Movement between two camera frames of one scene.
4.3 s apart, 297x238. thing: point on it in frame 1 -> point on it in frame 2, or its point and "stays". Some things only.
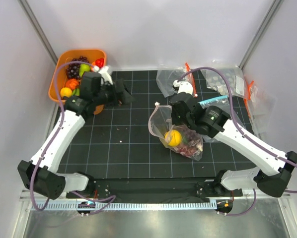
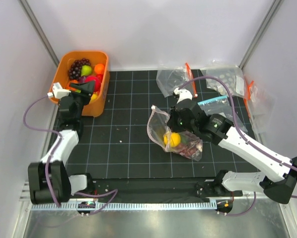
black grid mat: x=116 y=142 stays
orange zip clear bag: x=165 y=78 stays
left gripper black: x=123 y=96 -> x=86 y=89
